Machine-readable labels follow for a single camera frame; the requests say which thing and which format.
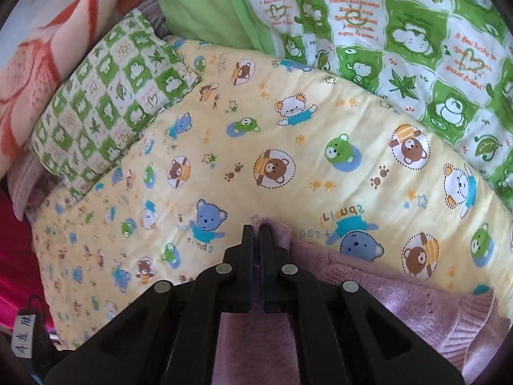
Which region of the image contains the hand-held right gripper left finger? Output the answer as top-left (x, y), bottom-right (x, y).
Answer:
top-left (44, 225), bottom-right (254, 385)

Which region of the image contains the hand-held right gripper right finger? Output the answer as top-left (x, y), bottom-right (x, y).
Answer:
top-left (259, 224), bottom-right (466, 385)

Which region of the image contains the pink knitted sweater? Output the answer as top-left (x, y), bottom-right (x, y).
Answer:
top-left (210, 217), bottom-right (511, 385)

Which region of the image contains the red cloth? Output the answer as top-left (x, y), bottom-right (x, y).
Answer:
top-left (0, 184), bottom-right (57, 329)

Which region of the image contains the yellow bear print quilt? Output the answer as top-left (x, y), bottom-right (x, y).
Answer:
top-left (30, 36), bottom-right (513, 354)

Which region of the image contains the pinkish grey striped cloth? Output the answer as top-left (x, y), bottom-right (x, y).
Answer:
top-left (8, 152), bottom-right (69, 221)

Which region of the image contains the green checked pillow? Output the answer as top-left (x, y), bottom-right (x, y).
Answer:
top-left (30, 8), bottom-right (203, 201)

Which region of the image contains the green and white printed quilt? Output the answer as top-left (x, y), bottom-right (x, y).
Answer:
top-left (222, 0), bottom-right (513, 209)

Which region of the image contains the plain green blanket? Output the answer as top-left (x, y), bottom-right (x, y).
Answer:
top-left (148, 0), bottom-right (273, 55)

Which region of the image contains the orange and pink blanket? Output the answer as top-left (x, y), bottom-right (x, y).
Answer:
top-left (0, 0), bottom-right (161, 177)

